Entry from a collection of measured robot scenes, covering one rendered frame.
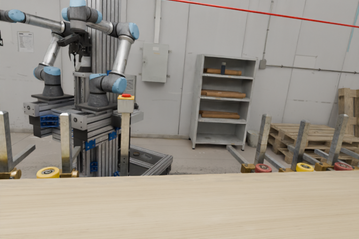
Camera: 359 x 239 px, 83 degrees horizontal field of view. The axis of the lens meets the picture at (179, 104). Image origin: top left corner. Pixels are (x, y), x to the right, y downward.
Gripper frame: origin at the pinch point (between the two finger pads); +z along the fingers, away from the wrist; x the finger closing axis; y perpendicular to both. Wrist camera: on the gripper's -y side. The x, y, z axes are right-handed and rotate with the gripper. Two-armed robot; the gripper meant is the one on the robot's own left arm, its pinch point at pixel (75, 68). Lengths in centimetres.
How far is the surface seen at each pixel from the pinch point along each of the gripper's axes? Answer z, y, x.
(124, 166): 44, -5, -38
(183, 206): 42, -19, -75
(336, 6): -127, 381, -183
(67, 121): 21.6, -19.0, -17.3
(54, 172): 41, -28, -20
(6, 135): 28.8, -32.1, 3.4
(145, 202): 42, -24, -62
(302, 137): 28, 50, -118
